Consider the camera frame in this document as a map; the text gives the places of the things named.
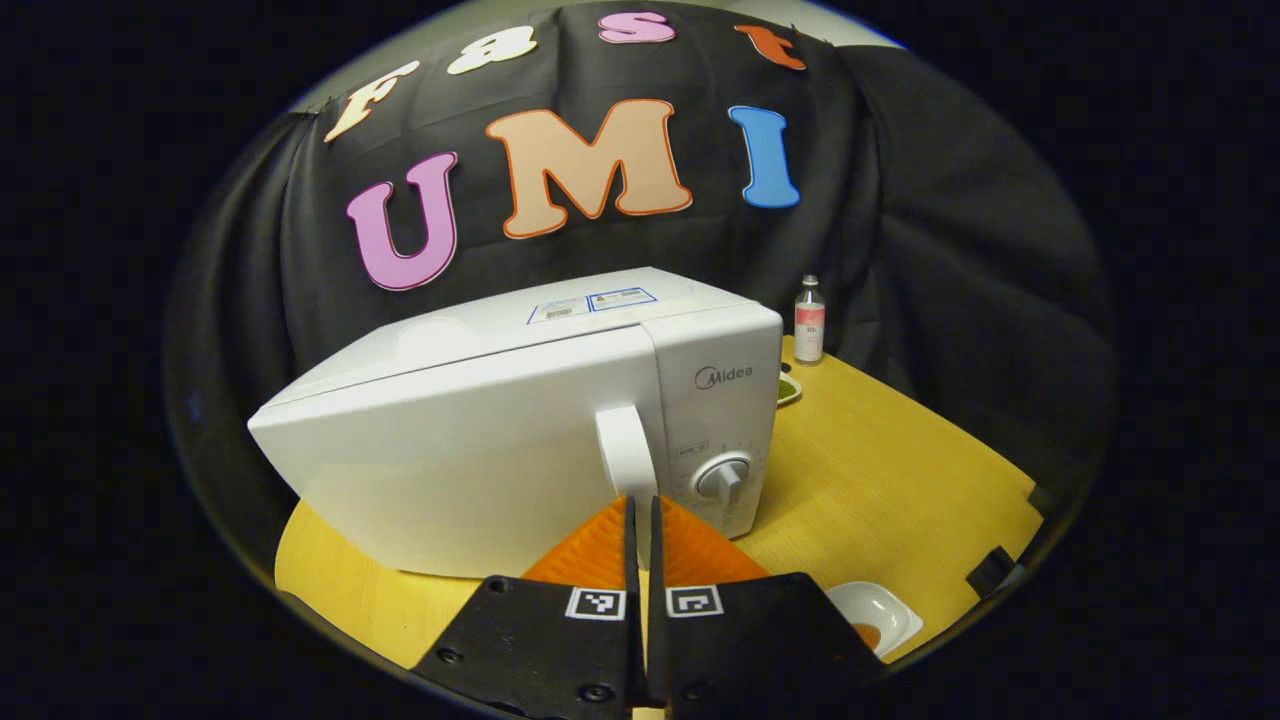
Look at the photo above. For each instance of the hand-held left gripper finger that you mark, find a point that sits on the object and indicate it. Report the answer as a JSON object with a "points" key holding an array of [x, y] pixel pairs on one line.
{"points": [[655, 560], [632, 560]]}

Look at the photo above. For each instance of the black table edge clamp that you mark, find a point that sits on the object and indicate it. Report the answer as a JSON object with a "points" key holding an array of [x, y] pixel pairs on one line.
{"points": [[992, 572], [1043, 500]]}

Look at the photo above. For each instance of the glazed brown donut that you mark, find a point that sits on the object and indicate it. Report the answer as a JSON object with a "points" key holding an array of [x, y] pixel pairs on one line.
{"points": [[868, 636]]}

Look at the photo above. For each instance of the small clear bottle pink label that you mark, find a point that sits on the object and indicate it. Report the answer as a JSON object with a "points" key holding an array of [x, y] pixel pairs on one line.
{"points": [[809, 325]]}

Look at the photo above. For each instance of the black backdrop cloth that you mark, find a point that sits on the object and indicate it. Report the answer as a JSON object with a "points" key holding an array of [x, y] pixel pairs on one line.
{"points": [[950, 250]]}

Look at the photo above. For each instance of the white plate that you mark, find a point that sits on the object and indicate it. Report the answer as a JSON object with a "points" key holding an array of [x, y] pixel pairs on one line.
{"points": [[880, 605]]}

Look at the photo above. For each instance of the white microwave oven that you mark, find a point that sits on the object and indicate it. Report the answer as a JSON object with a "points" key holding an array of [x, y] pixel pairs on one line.
{"points": [[480, 440]]}

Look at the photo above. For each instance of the white divided dish with beans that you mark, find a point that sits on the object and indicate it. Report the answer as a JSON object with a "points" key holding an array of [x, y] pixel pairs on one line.
{"points": [[788, 390]]}

